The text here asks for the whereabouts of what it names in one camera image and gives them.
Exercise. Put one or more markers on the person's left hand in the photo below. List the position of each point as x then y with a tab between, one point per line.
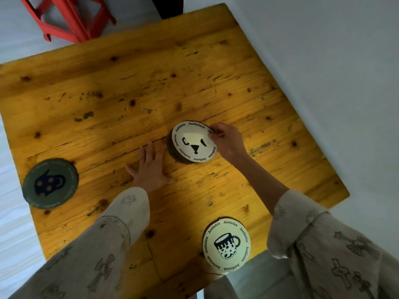
150	177

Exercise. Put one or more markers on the person's right hand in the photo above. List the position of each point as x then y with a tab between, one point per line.
231	143

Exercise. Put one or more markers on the person's left thumb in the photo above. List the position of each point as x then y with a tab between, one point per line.
168	181

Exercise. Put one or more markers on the person's left little finger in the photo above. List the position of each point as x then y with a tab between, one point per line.
131	170

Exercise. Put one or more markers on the person's left middle finger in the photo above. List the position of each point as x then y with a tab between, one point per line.
150	153

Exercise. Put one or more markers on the person's right thumb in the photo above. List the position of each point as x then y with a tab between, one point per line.
212	136

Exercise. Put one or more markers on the white coaster with face print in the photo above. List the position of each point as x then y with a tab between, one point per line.
193	141

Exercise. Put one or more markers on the person's right forearm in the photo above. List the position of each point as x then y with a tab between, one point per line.
280	208

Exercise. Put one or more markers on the person's left forearm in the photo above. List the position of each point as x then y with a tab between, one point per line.
93	252

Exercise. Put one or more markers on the green coaster with dark print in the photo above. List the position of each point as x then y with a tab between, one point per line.
50	183

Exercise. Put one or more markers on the white coaster with mug print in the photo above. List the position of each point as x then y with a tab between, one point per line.
226	245

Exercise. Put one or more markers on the red metal stool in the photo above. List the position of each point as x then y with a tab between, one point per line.
73	18

